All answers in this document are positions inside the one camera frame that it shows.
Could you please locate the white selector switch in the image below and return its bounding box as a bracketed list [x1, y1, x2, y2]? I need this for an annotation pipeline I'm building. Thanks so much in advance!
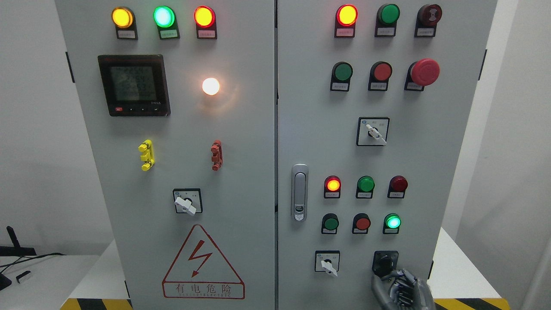
[356, 117, 390, 146]
[314, 251, 341, 277]

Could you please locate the black monitor stand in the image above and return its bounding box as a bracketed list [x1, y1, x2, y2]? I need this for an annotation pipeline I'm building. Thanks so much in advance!
[0, 226, 36, 257]

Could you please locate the red indicator light middle right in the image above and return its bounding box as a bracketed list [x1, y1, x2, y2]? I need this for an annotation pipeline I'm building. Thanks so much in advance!
[387, 175, 408, 199]

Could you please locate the green push button lower right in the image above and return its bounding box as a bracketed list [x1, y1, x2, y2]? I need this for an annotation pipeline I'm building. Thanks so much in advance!
[382, 213, 402, 234]

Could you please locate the grey electrical control cabinet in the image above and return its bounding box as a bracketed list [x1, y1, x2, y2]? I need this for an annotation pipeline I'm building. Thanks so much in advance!
[55, 0, 497, 310]

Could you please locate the green push button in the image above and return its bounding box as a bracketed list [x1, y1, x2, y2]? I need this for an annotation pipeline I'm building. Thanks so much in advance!
[382, 213, 402, 234]
[330, 62, 353, 92]
[321, 213, 339, 234]

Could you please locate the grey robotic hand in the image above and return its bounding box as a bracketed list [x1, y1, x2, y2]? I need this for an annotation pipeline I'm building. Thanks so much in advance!
[371, 269, 436, 310]

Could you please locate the green indicator light middle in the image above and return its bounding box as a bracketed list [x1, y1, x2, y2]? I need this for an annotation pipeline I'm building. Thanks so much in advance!
[356, 175, 375, 199]

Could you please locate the white selector switch upper right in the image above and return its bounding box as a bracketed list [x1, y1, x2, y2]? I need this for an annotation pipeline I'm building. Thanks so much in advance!
[356, 117, 390, 146]

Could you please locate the yellow indicator light top left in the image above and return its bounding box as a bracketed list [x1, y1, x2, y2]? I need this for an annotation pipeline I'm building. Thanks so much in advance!
[111, 6, 138, 40]

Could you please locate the black cable on table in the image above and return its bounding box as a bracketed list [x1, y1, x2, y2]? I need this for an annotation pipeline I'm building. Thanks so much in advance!
[0, 253, 66, 273]

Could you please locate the red indicator light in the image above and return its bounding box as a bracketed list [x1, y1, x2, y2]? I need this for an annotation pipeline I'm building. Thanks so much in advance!
[323, 175, 342, 199]
[387, 175, 408, 199]

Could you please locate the red push button upper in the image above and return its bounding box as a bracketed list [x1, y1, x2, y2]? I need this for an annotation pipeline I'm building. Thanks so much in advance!
[368, 61, 393, 91]

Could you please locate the black device at left edge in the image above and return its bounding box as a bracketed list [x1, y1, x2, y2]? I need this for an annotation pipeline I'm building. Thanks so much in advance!
[0, 273, 12, 291]

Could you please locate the green push button upper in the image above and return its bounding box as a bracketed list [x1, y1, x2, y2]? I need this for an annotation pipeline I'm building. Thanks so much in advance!
[330, 62, 353, 92]

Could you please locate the green lit indicator light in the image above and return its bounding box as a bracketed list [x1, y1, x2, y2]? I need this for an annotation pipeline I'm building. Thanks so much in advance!
[153, 6, 180, 40]

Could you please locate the silver door latch handle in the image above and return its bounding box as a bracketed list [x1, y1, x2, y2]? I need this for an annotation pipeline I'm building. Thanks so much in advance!
[291, 164, 309, 222]

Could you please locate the red lit indicator top right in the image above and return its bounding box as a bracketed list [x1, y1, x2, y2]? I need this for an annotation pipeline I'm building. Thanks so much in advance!
[334, 4, 358, 38]

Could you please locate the red-orange indicator light left door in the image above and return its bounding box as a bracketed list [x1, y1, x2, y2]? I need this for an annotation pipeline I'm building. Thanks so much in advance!
[194, 5, 218, 39]

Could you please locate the red indicator light middle left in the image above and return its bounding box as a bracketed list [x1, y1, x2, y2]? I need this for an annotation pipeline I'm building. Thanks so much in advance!
[323, 175, 342, 199]

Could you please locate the green push button lower left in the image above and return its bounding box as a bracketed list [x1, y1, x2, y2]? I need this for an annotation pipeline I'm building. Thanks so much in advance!
[321, 213, 339, 234]

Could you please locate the black digital power meter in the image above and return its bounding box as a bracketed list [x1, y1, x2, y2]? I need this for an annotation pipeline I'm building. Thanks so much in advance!
[98, 54, 171, 117]

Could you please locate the red emergency stop mushroom button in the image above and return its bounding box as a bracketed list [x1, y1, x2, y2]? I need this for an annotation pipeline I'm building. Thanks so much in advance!
[404, 58, 440, 91]

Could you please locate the red terminal clip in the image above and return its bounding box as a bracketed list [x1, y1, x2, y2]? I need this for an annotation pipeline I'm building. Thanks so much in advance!
[210, 139, 223, 171]

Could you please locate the white selector switch left door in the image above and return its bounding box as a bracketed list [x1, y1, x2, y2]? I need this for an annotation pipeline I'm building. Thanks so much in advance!
[173, 188, 203, 216]

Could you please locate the white glowing indicator lamp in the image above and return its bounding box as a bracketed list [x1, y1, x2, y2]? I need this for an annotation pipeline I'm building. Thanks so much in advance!
[201, 77, 221, 96]

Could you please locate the green indicator top right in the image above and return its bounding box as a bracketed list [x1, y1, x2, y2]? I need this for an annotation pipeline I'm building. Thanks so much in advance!
[375, 3, 401, 37]

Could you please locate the dark red buzzer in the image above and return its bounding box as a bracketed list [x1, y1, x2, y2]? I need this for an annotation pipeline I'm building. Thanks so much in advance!
[415, 4, 443, 37]

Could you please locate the black rotary knob switch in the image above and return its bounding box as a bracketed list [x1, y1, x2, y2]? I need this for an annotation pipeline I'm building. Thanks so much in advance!
[372, 251, 398, 278]

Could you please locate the red push button lower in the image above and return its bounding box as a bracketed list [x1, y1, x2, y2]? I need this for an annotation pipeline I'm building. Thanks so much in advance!
[352, 213, 371, 234]

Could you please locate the red high voltage warning sticker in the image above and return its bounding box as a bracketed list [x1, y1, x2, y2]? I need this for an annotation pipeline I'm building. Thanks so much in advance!
[162, 224, 245, 300]

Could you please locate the yellow terminal clip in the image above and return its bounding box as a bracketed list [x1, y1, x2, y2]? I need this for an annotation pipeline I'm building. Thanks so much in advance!
[138, 139, 155, 171]

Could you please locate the red push button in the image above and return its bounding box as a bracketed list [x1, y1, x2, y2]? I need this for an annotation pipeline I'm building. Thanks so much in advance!
[368, 61, 393, 91]
[352, 213, 371, 234]

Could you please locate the white selector switch lower right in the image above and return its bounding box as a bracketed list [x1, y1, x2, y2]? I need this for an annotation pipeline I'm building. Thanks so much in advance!
[314, 251, 341, 277]

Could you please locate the small black white adapter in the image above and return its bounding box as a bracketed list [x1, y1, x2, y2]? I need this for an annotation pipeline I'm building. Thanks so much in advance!
[16, 270, 33, 284]

